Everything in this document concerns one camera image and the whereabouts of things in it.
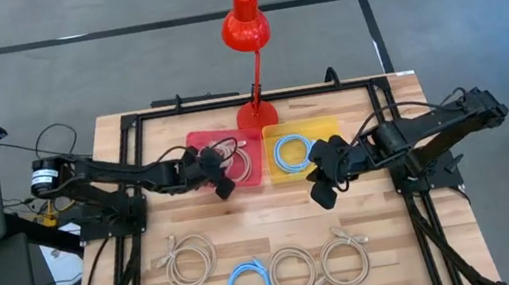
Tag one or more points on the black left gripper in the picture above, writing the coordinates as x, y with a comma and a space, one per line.
198, 168

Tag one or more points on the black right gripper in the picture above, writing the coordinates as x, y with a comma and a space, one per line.
341, 165

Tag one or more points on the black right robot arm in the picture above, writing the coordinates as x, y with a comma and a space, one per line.
433, 123

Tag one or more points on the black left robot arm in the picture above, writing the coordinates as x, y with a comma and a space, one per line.
112, 171

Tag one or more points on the pink translucent plastic tray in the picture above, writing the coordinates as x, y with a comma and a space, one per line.
260, 177

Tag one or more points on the yellow translucent plastic tray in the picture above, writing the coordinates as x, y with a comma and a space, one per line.
298, 128

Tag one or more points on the white label sticker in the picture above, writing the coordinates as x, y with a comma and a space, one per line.
405, 73

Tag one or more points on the red desk lamp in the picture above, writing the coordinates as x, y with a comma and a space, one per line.
245, 30

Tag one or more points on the yellow clamp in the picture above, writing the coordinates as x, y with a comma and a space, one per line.
49, 216

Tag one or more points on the white paper sheet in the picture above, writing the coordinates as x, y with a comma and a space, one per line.
66, 267

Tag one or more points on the black aluminium table frame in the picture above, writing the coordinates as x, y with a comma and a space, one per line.
179, 110

